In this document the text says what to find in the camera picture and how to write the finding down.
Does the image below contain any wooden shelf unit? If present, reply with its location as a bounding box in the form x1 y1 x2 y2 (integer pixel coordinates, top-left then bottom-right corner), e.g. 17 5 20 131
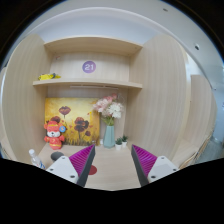
0 32 192 192

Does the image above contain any red round coaster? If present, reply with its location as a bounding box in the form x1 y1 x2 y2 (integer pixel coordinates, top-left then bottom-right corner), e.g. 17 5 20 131
89 165 97 175

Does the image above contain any purple number sticker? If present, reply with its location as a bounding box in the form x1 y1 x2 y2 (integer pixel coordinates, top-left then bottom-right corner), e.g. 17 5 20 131
82 61 96 73

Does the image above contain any poppy flower painting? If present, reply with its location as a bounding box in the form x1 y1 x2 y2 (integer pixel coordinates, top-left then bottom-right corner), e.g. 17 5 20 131
45 98 100 146

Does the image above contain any pink white flower bouquet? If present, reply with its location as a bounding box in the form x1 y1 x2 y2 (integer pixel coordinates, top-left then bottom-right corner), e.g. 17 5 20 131
93 93 124 126

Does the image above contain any red plush bear toy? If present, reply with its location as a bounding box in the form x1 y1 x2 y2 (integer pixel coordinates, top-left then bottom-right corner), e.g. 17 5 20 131
44 121 65 150

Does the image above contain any small potted plant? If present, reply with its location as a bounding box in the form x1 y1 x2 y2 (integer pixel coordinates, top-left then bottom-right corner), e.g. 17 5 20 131
122 135 128 148
115 137 122 150

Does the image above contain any clear plastic water bottle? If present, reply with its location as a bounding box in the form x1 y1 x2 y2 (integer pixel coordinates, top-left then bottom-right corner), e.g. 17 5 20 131
29 149 45 169

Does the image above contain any yellow object on shelf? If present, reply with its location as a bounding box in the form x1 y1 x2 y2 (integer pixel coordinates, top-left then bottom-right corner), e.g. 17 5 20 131
38 73 61 81

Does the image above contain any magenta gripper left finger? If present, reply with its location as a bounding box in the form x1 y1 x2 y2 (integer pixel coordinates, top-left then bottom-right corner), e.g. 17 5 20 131
47 145 95 187

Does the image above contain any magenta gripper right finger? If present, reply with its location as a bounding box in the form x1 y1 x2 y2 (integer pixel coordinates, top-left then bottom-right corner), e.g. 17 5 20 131
131 145 178 186

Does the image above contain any teal ceramic vase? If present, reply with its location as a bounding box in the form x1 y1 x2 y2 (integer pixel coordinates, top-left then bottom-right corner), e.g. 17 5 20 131
103 126 115 148

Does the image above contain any grey plastic cup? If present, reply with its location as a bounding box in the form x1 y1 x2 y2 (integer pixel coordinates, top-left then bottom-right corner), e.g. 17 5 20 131
51 152 64 162

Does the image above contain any small potted plant left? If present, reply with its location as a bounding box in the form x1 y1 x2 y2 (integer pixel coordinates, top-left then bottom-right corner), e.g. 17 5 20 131
115 137 122 150

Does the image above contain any small potted plant right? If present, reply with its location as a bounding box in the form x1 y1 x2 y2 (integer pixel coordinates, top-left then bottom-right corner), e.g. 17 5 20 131
122 135 128 148

